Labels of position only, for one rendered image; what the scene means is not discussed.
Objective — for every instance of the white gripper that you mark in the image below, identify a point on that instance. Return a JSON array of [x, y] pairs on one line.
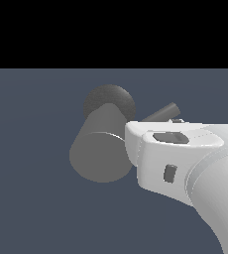
[[159, 158]]

